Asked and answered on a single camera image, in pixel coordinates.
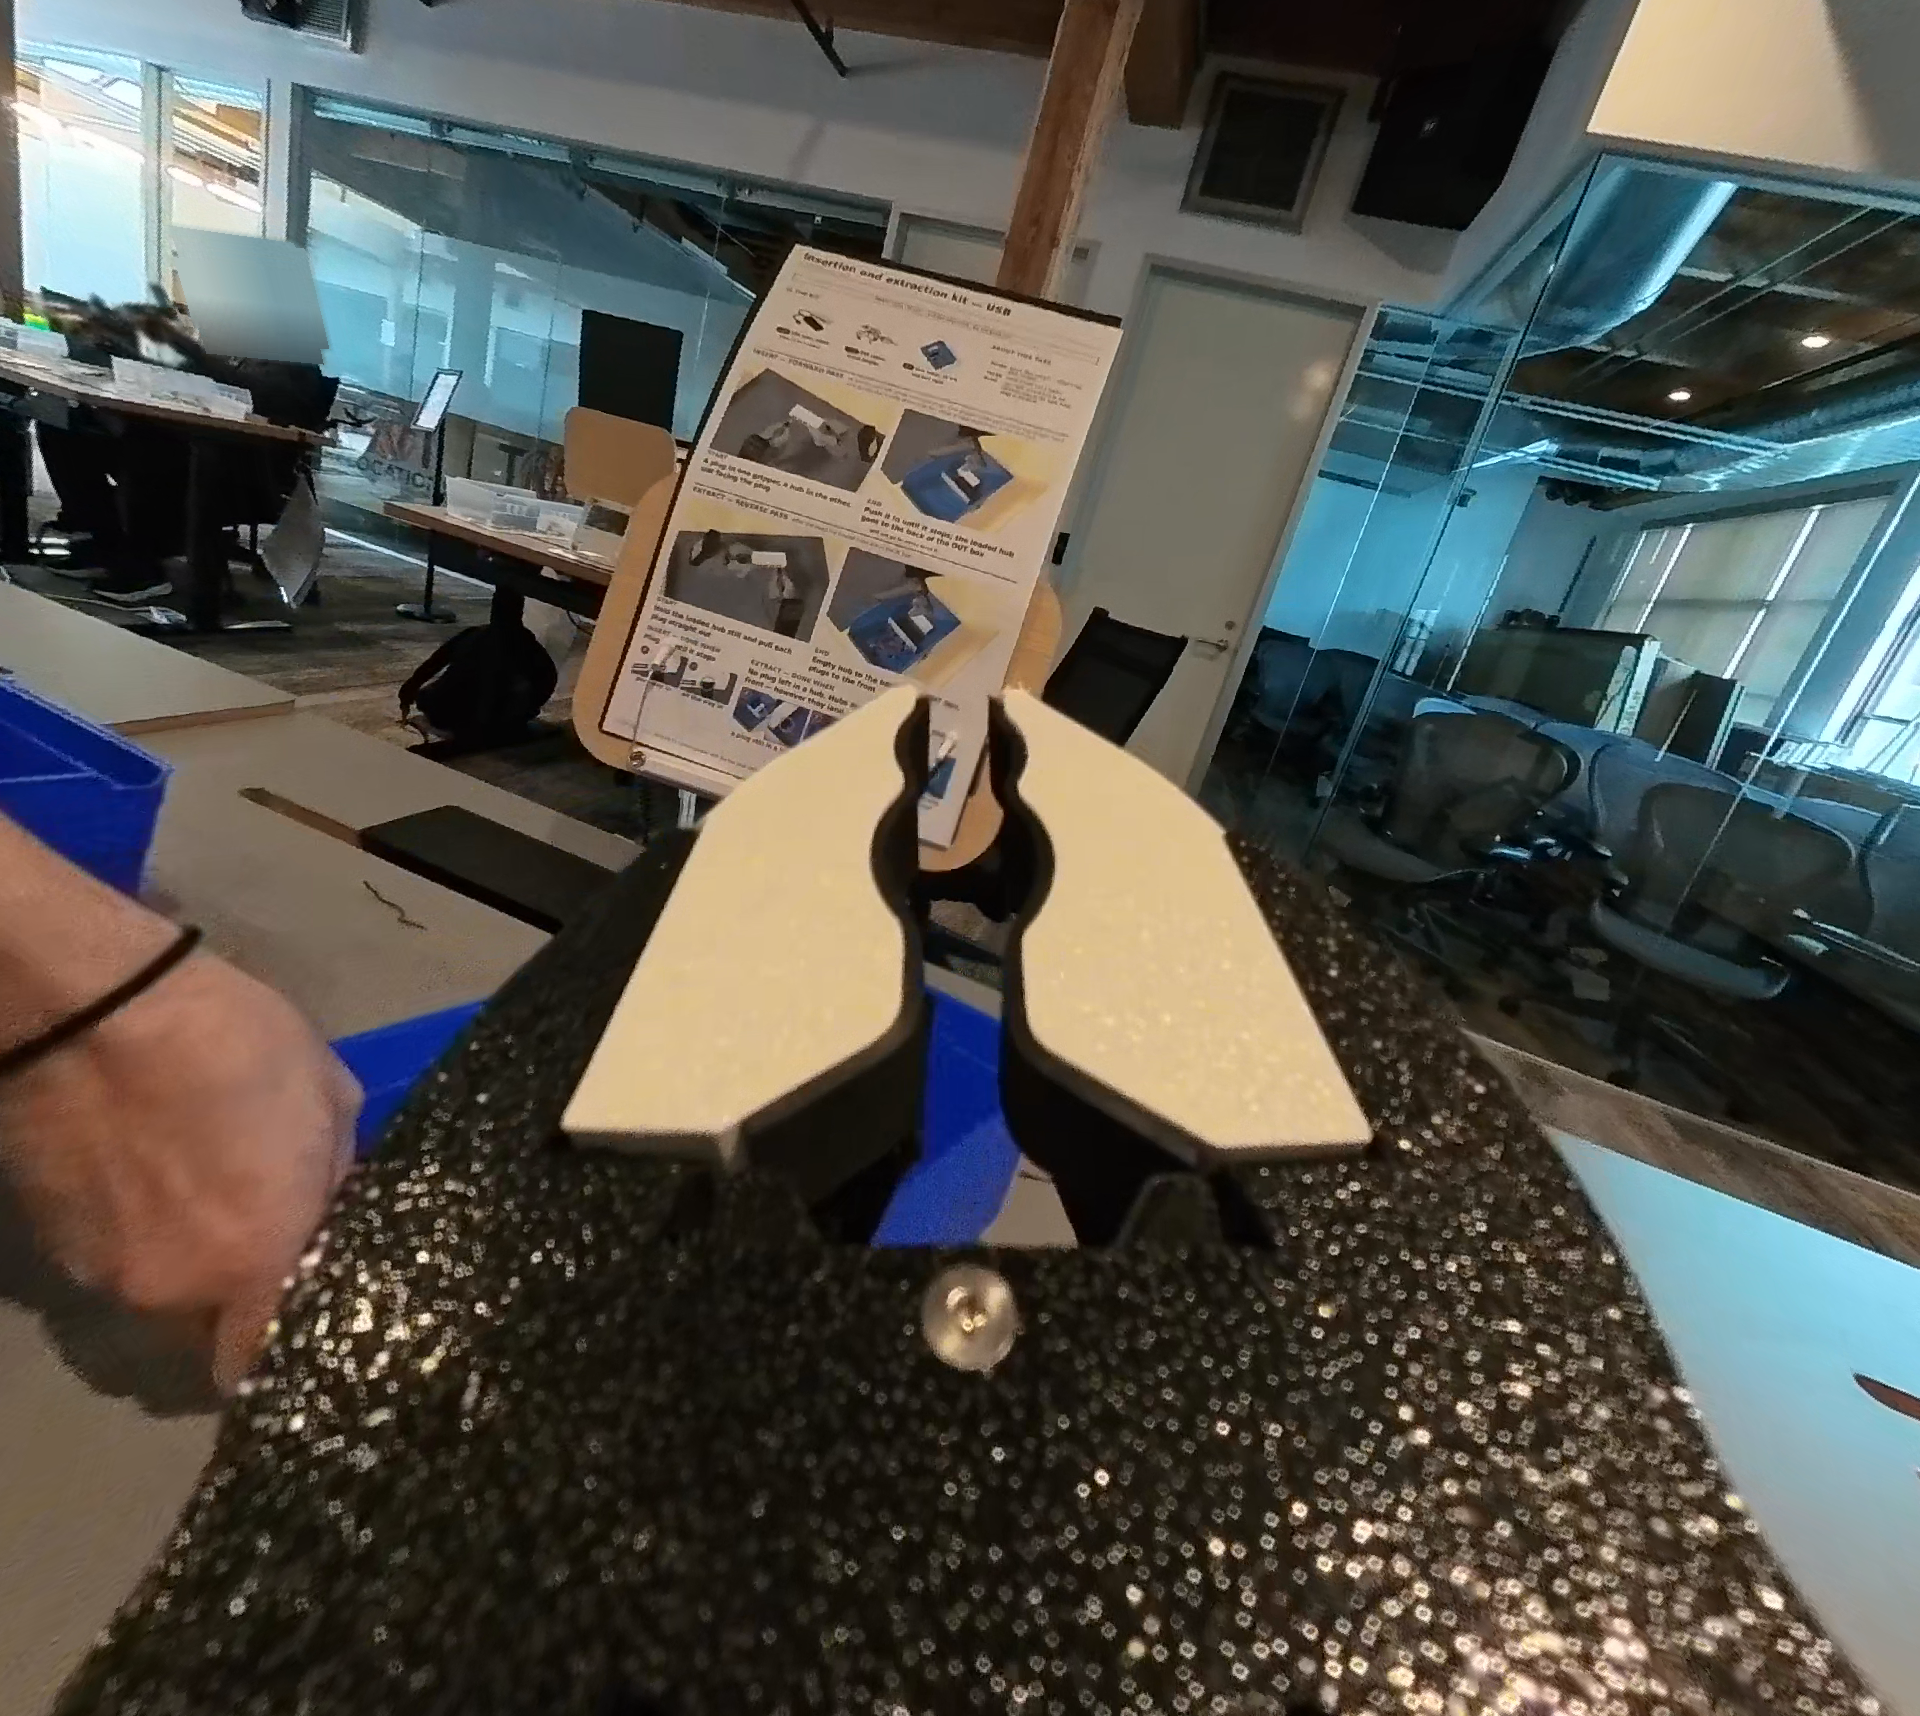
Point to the wooden column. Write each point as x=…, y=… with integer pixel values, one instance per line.
x=1086, y=96

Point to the black monitor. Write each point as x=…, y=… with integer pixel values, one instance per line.
x=629, y=356

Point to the long wooden desk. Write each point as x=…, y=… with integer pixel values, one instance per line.
x=179, y=413

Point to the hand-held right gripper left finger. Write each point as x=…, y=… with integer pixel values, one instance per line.
x=751, y=980

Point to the square wall vent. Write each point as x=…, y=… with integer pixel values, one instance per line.
x=1260, y=147

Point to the black backpack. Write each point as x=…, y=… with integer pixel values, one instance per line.
x=480, y=681

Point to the rounded plywood panel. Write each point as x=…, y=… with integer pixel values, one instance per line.
x=613, y=448

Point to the tablet on stand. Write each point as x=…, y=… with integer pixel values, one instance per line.
x=440, y=405

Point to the blue plastic bin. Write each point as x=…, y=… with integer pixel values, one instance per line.
x=90, y=787
x=960, y=1131

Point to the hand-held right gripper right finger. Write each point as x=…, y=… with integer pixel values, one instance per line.
x=1185, y=968

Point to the small wooden desk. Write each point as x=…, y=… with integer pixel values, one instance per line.
x=480, y=529

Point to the person's left hand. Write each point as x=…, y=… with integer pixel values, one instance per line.
x=165, y=1146

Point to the person's left forearm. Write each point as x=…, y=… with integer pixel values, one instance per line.
x=58, y=936

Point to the clear plastic trays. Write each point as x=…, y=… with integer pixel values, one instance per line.
x=511, y=508

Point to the black table mat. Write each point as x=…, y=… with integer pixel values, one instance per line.
x=480, y=852

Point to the printed instruction poster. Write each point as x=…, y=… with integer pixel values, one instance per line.
x=838, y=455

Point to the row of grey mesh chairs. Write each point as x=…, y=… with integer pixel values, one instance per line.
x=1499, y=773

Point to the black loudspeaker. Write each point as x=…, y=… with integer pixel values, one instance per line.
x=1447, y=147

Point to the pale grey door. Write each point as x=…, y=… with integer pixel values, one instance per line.
x=1245, y=471

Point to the black wrist band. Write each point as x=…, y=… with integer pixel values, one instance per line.
x=111, y=1007

